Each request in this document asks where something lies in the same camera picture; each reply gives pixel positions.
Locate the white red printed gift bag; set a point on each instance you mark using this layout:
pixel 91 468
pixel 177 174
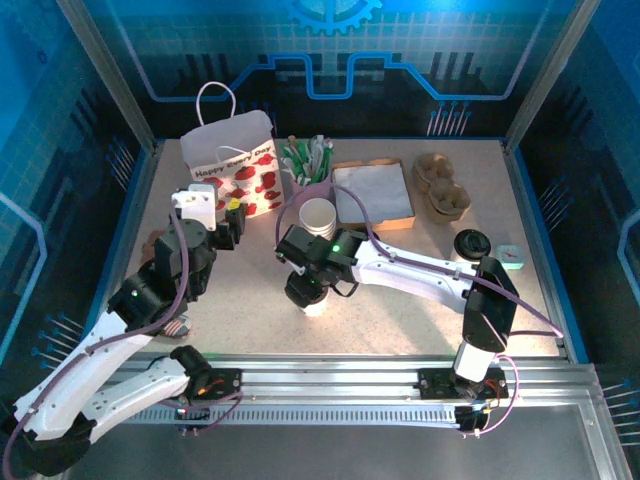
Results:
pixel 225 140

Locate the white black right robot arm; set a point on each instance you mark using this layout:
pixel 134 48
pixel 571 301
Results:
pixel 415 272

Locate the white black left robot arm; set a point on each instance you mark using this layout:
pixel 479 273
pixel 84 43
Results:
pixel 60 395

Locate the brown paper piece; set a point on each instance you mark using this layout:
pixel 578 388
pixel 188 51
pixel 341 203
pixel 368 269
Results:
pixel 150 246

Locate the stack of white paper cups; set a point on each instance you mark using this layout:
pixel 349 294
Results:
pixel 317 215

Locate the striped printed snack packet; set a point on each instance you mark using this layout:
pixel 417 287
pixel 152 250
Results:
pixel 177 326

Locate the pink holder cup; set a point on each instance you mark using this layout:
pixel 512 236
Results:
pixel 298 185

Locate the brown cardboard tray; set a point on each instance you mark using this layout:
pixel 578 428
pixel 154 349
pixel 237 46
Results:
pixel 390 224

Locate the brown paper stirrer packet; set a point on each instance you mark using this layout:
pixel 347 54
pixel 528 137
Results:
pixel 292 141

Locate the small teal clock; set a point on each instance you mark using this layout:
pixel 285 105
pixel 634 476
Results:
pixel 510 256

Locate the aluminium mounting rail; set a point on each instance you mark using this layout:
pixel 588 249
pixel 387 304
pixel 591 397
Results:
pixel 325 380

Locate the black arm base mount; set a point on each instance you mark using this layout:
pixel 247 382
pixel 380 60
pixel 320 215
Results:
pixel 435 382
pixel 225 380

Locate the aluminium frame post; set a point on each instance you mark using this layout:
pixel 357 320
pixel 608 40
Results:
pixel 114 75
pixel 542 75

